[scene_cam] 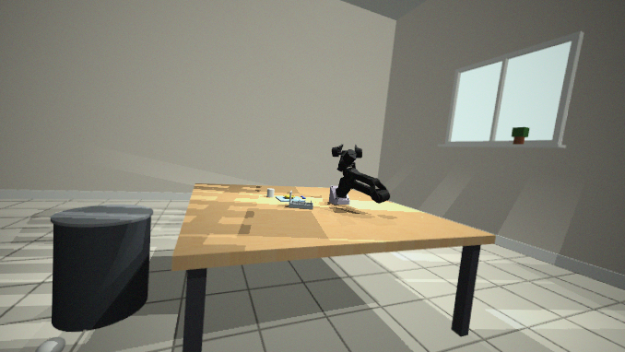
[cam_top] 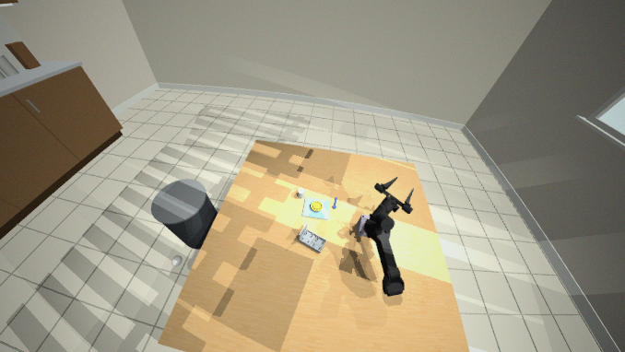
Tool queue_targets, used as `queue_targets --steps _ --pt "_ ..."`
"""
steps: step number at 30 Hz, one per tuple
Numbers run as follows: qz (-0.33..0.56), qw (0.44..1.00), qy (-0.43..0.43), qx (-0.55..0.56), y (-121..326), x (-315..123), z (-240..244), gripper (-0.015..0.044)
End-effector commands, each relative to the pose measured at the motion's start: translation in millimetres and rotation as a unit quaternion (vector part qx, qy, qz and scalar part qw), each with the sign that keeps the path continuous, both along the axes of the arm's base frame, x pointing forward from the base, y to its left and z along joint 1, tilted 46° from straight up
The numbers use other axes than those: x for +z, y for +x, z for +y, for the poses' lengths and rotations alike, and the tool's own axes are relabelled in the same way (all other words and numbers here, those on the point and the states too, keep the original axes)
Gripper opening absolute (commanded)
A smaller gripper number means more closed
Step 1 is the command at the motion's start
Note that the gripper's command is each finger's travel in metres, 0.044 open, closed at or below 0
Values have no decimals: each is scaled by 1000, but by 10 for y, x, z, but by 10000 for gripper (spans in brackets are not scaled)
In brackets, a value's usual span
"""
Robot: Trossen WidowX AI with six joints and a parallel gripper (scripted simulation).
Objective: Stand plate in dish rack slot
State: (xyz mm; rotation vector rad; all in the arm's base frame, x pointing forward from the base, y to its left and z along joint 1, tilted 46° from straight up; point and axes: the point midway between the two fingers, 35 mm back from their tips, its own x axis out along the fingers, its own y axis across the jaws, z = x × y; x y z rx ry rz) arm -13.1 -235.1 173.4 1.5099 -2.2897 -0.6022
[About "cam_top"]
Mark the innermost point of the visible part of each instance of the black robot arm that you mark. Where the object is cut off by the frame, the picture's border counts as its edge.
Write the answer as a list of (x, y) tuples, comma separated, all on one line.
[(378, 228)]

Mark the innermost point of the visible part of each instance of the yellow round plate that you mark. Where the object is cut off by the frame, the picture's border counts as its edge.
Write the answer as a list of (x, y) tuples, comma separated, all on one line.
[(316, 206)]

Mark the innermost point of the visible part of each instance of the grey dish rack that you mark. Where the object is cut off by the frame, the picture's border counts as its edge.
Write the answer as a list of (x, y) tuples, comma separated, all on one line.
[(311, 239)]

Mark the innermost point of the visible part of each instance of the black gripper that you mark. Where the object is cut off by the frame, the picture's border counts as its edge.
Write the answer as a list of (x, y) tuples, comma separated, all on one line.
[(388, 204)]

